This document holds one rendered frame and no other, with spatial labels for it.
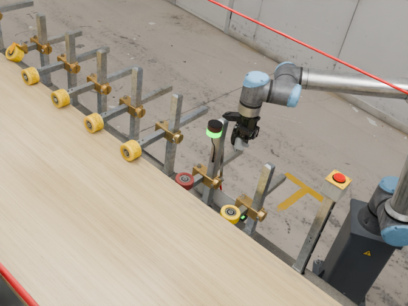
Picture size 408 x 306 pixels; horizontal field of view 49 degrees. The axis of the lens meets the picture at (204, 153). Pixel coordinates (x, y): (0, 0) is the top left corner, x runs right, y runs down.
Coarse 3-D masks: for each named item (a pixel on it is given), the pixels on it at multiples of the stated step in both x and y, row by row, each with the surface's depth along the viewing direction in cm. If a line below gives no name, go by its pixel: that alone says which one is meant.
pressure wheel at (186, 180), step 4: (184, 172) 192; (176, 176) 190; (180, 176) 190; (184, 176) 191; (188, 176) 191; (192, 176) 191; (176, 180) 188; (180, 180) 188; (184, 180) 189; (188, 180) 189; (192, 180) 189; (180, 184) 186; (184, 184) 186; (188, 184) 187; (192, 184) 189; (188, 188) 188
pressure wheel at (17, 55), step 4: (8, 48) 240; (16, 48) 238; (12, 52) 239; (16, 52) 238; (20, 52) 240; (8, 56) 239; (12, 56) 238; (16, 56) 239; (20, 56) 241; (12, 60) 240; (16, 60) 241; (20, 60) 242
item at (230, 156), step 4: (232, 152) 214; (236, 152) 215; (240, 152) 217; (224, 156) 211; (228, 156) 212; (232, 156) 212; (236, 156) 215; (224, 160) 209; (228, 160) 211; (232, 160) 214; (224, 164) 209; (196, 176) 198; (200, 176) 198; (196, 180) 196; (200, 180) 199; (196, 184) 197
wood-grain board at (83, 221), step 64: (0, 64) 237; (0, 128) 198; (64, 128) 204; (0, 192) 170; (64, 192) 174; (128, 192) 179; (0, 256) 149; (64, 256) 152; (128, 256) 156; (192, 256) 160; (256, 256) 164
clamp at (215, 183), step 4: (196, 168) 201; (200, 168) 201; (204, 168) 201; (192, 172) 203; (196, 172) 201; (200, 172) 199; (204, 172) 199; (204, 176) 198; (216, 176) 198; (204, 180) 199; (208, 180) 197; (212, 180) 196; (216, 180) 197; (220, 180) 198; (204, 184) 201; (208, 184) 198; (212, 184) 197; (216, 184) 196; (220, 184) 200; (216, 188) 198
